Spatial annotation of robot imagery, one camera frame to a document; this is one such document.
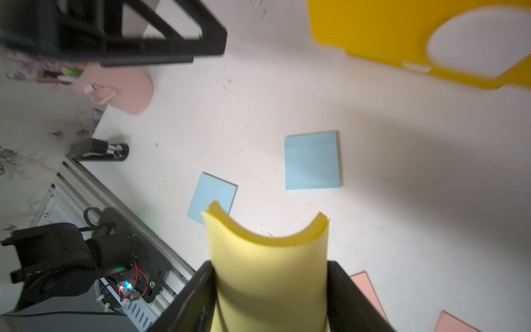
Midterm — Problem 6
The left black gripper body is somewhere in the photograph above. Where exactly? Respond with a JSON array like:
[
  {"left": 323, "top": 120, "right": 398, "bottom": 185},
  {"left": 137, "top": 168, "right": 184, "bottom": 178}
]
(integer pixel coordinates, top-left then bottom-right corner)
[{"left": 1, "top": 1, "right": 124, "bottom": 62}]

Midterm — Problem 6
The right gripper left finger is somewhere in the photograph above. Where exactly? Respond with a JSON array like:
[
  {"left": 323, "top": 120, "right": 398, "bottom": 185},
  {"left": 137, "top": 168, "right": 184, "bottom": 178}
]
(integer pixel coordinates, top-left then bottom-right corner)
[{"left": 147, "top": 261, "right": 217, "bottom": 332}]

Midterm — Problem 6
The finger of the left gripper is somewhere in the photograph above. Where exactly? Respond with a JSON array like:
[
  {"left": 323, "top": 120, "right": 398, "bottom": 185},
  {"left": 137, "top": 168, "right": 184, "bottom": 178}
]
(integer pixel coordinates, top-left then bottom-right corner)
[{"left": 99, "top": 1, "right": 228, "bottom": 66}]

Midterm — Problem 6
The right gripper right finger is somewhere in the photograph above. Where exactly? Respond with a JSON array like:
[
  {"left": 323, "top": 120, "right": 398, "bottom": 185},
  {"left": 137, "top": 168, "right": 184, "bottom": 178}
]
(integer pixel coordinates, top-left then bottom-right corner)
[{"left": 326, "top": 261, "right": 394, "bottom": 332}]

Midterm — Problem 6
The yellow sticky pad bottom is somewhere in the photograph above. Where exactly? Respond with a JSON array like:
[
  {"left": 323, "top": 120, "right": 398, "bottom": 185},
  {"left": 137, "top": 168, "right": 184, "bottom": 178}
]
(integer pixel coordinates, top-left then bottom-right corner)
[{"left": 201, "top": 202, "right": 329, "bottom": 331}]

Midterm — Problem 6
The blue sticky pad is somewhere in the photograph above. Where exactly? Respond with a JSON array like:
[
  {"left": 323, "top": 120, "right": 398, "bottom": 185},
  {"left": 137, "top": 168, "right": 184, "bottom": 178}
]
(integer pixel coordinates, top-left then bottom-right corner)
[
  {"left": 187, "top": 173, "right": 238, "bottom": 225},
  {"left": 284, "top": 131, "right": 341, "bottom": 190}
]

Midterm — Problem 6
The yellow plastic drawer cabinet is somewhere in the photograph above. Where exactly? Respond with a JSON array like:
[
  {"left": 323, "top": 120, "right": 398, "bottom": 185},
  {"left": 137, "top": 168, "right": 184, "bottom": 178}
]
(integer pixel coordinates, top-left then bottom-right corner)
[{"left": 308, "top": 1, "right": 530, "bottom": 89}]

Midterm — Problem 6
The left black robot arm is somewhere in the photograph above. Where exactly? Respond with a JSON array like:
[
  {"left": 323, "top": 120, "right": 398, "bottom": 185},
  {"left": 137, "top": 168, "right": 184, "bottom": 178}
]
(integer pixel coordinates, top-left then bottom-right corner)
[{"left": 1, "top": 1, "right": 228, "bottom": 311}]

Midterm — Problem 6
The pink sticky pad middle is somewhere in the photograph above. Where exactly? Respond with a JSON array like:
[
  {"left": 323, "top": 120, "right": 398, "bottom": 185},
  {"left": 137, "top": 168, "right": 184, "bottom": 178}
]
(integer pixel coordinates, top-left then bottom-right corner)
[{"left": 351, "top": 272, "right": 387, "bottom": 320}]

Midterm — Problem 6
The pink sticky pad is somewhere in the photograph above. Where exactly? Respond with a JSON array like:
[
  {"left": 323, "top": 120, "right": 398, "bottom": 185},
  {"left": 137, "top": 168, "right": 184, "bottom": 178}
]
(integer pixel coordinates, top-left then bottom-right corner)
[
  {"left": 434, "top": 311, "right": 480, "bottom": 332},
  {"left": 351, "top": 272, "right": 387, "bottom": 320}
]

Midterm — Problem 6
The pink sticky pad right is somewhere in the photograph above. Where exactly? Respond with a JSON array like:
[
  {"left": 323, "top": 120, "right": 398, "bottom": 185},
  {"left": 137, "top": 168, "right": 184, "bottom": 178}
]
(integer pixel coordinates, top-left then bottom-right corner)
[{"left": 434, "top": 311, "right": 480, "bottom": 332}]

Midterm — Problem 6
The pink pen holder cup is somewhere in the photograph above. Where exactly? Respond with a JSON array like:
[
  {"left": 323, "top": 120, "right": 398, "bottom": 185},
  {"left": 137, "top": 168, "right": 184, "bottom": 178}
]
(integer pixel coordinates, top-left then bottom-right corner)
[{"left": 36, "top": 62, "right": 154, "bottom": 116}]

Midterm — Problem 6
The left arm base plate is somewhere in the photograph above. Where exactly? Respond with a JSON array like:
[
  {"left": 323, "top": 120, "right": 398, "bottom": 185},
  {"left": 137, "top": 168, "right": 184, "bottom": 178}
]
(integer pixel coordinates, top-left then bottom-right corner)
[{"left": 92, "top": 230, "right": 172, "bottom": 303}]

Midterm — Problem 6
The aluminium mounting rail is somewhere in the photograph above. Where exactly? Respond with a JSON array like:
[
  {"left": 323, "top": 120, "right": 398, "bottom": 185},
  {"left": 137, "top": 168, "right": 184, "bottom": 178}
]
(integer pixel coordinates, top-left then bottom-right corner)
[{"left": 31, "top": 158, "right": 195, "bottom": 331}]

